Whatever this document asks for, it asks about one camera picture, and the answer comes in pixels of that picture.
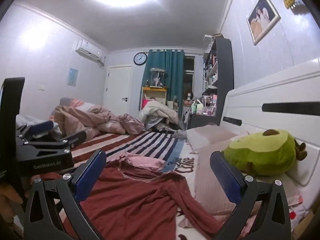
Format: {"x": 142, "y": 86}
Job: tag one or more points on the white air conditioner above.
{"x": 88, "y": 51}

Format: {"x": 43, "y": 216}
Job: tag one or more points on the yellow shelf unit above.
{"x": 153, "y": 90}

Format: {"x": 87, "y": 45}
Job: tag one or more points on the dark red garment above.
{"x": 140, "y": 200}

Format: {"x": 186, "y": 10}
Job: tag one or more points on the light grey cloth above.
{"x": 27, "y": 121}

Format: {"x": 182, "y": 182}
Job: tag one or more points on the small pale pink pillow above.
{"x": 210, "y": 135}

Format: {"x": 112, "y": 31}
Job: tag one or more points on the mannequin head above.
{"x": 189, "y": 95}

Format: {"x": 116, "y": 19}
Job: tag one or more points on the teal curtain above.
{"x": 172, "y": 75}

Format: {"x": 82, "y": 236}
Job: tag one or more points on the pink shiny bag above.
{"x": 131, "y": 125}

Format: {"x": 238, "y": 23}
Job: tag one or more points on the yellow wall ornament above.
{"x": 289, "y": 0}

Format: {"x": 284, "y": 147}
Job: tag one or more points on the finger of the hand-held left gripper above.
{"x": 41, "y": 127}
{"x": 75, "y": 138}

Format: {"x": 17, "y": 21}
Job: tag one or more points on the round wall clock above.
{"x": 140, "y": 58}

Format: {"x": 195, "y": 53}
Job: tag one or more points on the window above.
{"x": 188, "y": 77}

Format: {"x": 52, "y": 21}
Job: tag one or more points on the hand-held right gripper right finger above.
{"x": 228, "y": 178}

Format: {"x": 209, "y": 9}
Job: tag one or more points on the cream garment pile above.
{"x": 160, "y": 112}

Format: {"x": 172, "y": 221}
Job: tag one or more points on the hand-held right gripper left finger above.
{"x": 90, "y": 174}

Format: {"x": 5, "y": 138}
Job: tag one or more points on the dark tall bookshelf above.
{"x": 223, "y": 80}

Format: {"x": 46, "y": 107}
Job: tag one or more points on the white bed headboard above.
{"x": 287, "y": 90}

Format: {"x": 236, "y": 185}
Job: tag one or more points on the white door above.
{"x": 117, "y": 87}

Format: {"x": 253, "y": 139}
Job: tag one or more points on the glass display case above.
{"x": 157, "y": 78}

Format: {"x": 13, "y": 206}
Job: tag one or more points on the green avocado plush toy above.
{"x": 262, "y": 152}

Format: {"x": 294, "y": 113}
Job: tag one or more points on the pink garment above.
{"x": 143, "y": 161}

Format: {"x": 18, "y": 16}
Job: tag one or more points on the large pink quilted pillow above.
{"x": 207, "y": 187}

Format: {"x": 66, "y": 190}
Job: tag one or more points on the white wall switch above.
{"x": 42, "y": 88}

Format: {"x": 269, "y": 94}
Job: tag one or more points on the framed wall picture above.
{"x": 262, "y": 18}

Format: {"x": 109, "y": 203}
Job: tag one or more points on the striped fleece blanket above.
{"x": 145, "y": 140}

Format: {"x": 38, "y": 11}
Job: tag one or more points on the blue wall poster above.
{"x": 73, "y": 77}

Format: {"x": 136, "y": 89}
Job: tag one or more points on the pink crumpled duvet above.
{"x": 85, "y": 118}

